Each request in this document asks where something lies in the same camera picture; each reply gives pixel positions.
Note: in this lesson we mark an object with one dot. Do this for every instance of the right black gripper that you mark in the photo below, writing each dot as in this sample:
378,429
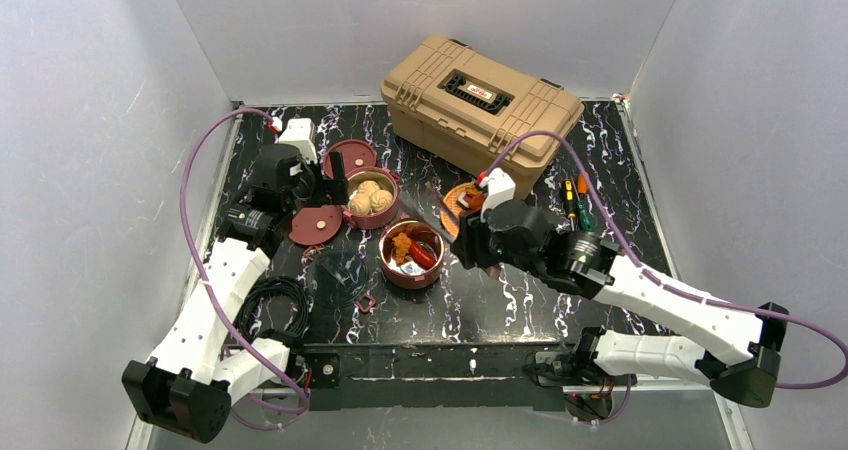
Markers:
466,241

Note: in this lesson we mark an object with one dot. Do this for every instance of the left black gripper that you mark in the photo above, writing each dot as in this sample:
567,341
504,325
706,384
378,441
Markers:
324,186

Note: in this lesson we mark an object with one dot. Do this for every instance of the steamed bun front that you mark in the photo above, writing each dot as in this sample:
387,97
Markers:
360,205

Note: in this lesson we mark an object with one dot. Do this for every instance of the steamed bun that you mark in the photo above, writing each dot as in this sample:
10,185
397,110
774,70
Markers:
368,188
360,205
380,200

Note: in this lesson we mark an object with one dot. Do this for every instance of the fried chicken pieces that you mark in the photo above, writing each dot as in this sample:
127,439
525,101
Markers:
401,246

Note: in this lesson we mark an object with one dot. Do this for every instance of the red sausage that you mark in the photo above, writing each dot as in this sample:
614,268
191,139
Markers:
422,256

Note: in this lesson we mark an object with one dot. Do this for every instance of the red steel lunch bowl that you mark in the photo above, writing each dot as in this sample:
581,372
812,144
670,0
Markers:
388,180
410,276

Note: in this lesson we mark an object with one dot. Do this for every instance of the metal food tongs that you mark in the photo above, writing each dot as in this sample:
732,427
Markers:
413,210

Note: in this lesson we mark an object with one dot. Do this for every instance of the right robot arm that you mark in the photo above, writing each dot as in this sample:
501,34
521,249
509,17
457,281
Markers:
735,353

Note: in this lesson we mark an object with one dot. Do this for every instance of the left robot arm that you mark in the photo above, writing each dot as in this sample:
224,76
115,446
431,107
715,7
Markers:
184,386

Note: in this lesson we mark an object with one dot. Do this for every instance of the red lunch box clip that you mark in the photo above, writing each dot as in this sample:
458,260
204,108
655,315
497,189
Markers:
366,303

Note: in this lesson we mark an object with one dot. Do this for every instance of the red round lid rear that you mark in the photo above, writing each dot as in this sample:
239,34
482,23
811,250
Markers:
356,154

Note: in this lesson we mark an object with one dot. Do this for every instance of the red round lid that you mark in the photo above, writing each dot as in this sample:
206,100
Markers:
356,154
315,226

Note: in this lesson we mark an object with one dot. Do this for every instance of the red round lid front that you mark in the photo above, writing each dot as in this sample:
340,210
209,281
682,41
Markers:
315,226

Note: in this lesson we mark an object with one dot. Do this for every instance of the sushi roll piece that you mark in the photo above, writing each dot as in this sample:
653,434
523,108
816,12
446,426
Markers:
471,201

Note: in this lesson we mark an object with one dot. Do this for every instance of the orange green screwdriver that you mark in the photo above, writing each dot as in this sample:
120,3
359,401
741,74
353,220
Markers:
585,219

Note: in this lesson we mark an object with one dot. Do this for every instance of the dark transparent round lid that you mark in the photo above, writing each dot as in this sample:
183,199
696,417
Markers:
337,279

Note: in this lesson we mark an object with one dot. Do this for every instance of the tan plastic toolbox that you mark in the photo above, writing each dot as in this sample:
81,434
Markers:
465,108

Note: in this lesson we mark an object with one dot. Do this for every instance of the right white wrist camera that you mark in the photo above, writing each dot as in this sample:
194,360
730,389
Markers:
498,187

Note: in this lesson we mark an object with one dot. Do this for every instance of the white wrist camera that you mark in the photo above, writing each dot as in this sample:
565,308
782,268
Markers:
498,187
297,132

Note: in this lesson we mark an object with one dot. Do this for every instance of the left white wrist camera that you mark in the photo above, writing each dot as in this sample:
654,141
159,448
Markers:
297,132

